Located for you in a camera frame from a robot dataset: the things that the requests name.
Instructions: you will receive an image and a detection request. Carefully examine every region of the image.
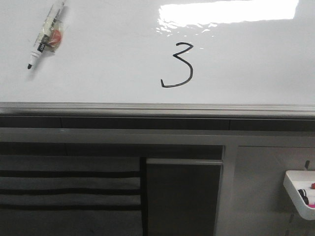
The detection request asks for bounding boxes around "white black whiteboard marker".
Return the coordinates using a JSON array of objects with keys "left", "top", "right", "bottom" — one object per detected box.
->
[{"left": 28, "top": 0, "right": 66, "bottom": 69}]

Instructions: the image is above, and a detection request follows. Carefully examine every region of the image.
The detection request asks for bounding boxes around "grey fabric hanging organizer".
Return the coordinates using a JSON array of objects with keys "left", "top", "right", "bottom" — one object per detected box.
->
[{"left": 0, "top": 156, "right": 148, "bottom": 236}]

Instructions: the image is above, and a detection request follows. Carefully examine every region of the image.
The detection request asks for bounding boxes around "black marker in tray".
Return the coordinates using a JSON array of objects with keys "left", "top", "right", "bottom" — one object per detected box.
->
[{"left": 298, "top": 189, "right": 309, "bottom": 205}]

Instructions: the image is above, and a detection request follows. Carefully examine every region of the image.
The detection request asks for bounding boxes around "white whiteboard with frame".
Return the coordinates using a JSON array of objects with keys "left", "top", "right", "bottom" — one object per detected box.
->
[{"left": 0, "top": 0, "right": 315, "bottom": 118}]

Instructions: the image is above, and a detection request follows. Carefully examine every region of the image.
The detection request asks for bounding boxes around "white wall-mounted tray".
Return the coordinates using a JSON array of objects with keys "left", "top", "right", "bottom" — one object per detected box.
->
[{"left": 283, "top": 170, "right": 315, "bottom": 220}]

